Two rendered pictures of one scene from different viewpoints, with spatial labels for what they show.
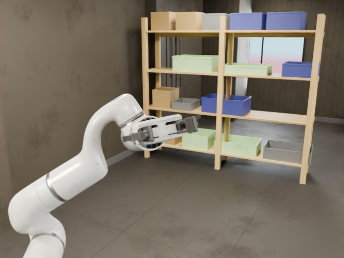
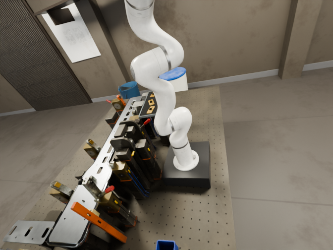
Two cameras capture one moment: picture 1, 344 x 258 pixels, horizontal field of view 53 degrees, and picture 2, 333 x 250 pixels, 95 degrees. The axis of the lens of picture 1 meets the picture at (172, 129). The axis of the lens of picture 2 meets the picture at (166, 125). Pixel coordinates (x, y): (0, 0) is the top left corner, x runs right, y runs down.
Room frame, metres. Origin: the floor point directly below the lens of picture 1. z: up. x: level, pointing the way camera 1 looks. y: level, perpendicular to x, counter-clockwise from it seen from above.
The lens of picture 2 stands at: (0.75, -0.27, 1.73)
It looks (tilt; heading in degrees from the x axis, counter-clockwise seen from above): 38 degrees down; 86
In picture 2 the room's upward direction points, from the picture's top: 19 degrees counter-clockwise
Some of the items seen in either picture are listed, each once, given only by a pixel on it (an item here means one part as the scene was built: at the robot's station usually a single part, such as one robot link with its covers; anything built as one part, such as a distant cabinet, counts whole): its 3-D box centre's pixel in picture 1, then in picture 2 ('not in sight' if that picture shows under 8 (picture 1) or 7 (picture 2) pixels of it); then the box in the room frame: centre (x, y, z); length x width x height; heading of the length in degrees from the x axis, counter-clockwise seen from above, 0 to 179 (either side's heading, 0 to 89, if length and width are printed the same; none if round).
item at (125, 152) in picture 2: not in sight; (135, 170); (0.50, 0.44, 0.91); 0.07 x 0.05 x 0.42; 157
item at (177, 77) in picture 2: not in sight; (176, 88); (1.40, 2.59, 0.33); 0.53 x 0.53 x 0.65
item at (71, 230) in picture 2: not in sight; (114, 140); (0.39, 0.75, 1.00); 1.38 x 0.22 x 0.02; 67
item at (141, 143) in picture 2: not in sight; (152, 160); (0.63, 0.48, 0.89); 0.09 x 0.08 x 0.38; 157
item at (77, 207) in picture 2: not in sight; (104, 225); (0.31, 0.14, 0.95); 0.03 x 0.01 x 0.50; 67
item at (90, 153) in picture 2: not in sight; (99, 159); (0.19, 0.74, 0.87); 0.12 x 0.07 x 0.35; 157
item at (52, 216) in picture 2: not in sight; (66, 224); (-0.01, 0.31, 0.84); 0.12 x 0.07 x 0.28; 157
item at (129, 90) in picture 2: not in sight; (131, 95); (0.44, 3.13, 0.29); 0.50 x 0.46 x 0.58; 149
